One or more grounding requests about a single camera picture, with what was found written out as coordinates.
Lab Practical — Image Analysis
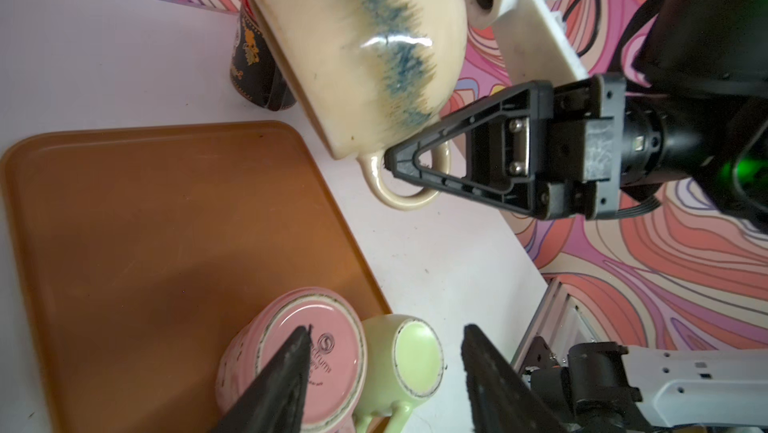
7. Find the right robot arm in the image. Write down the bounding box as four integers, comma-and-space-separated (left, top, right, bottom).
506, 0, 767, 350

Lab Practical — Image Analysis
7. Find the light green mug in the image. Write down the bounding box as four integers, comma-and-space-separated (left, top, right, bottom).
353, 314, 445, 432

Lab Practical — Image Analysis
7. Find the brown wooden tray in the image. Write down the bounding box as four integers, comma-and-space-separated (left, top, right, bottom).
1, 121, 389, 432

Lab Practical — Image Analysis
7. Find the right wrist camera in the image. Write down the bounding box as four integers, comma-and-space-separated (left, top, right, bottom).
465, 0, 589, 86

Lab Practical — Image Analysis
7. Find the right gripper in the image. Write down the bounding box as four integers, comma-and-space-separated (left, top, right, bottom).
384, 74, 720, 220

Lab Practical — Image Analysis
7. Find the pink mug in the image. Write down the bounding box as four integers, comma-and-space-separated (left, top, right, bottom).
213, 288, 367, 432

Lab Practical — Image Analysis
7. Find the beige speckled mug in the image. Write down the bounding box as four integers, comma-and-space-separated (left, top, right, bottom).
249, 0, 468, 211

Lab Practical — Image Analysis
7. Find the black patterned mug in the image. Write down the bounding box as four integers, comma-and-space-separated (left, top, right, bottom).
229, 0, 296, 111

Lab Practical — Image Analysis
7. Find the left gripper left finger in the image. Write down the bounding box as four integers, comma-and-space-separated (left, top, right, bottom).
211, 326, 311, 433

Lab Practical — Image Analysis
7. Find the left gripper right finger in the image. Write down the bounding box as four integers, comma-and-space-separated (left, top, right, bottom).
461, 324, 564, 433

